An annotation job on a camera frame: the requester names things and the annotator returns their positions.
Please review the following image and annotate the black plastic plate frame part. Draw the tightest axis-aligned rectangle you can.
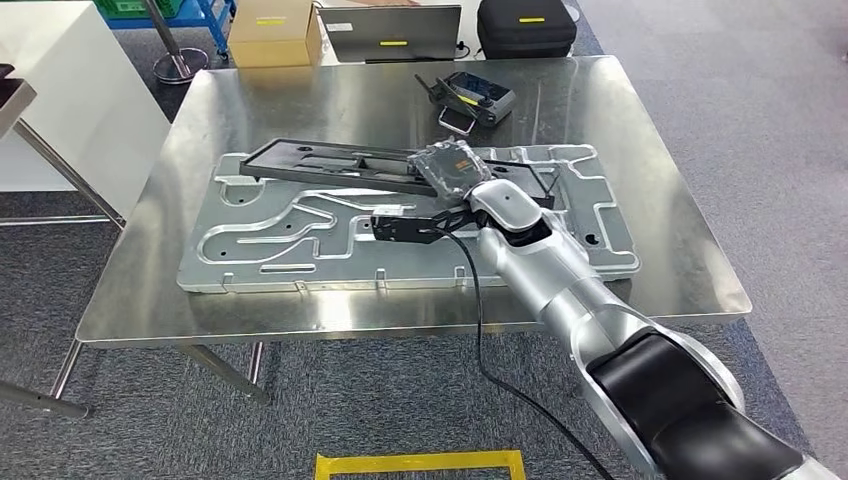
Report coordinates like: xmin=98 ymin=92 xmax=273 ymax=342
xmin=239 ymin=137 xmax=556 ymax=210

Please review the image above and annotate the stainless steel workbench table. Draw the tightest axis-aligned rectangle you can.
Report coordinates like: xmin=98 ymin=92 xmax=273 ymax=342
xmin=49 ymin=54 xmax=753 ymax=407

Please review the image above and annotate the smartphone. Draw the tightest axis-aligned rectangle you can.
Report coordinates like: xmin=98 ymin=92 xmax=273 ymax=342
xmin=438 ymin=105 xmax=478 ymax=137

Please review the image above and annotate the grey remote controller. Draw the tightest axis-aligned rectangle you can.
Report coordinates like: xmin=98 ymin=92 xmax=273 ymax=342
xmin=415 ymin=70 xmax=517 ymax=127

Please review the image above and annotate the stamped grey metal panel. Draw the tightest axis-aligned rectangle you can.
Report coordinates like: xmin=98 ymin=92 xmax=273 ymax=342
xmin=176 ymin=142 xmax=642 ymax=295

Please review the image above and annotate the grey laptop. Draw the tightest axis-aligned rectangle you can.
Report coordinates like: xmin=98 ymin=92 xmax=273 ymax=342
xmin=316 ymin=5 xmax=463 ymax=66

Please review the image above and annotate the yellow floor tape square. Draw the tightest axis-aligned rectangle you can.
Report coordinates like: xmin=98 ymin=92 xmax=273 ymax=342
xmin=313 ymin=450 xmax=528 ymax=480

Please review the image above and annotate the black carrying case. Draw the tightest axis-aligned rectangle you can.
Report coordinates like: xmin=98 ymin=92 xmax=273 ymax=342
xmin=476 ymin=0 xmax=579 ymax=61

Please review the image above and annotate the brown cardboard box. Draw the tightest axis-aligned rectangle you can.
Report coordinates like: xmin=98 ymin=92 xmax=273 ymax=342
xmin=227 ymin=0 xmax=324 ymax=70

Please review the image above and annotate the chrome stanchion stand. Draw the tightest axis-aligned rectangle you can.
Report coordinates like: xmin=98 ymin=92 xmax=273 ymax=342
xmin=142 ymin=0 xmax=210 ymax=85

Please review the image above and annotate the blue metal cart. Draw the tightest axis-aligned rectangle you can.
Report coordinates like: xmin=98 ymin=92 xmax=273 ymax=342
xmin=102 ymin=0 xmax=238 ymax=58

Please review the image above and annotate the green plastic crate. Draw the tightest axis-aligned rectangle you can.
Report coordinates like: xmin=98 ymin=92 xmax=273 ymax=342
xmin=92 ymin=0 xmax=180 ymax=20

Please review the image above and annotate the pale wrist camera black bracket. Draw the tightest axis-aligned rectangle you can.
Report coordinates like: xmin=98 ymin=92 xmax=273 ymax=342
xmin=370 ymin=205 xmax=492 ymax=245

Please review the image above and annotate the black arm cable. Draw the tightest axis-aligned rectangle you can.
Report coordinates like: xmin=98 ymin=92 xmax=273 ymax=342
xmin=437 ymin=168 xmax=617 ymax=480

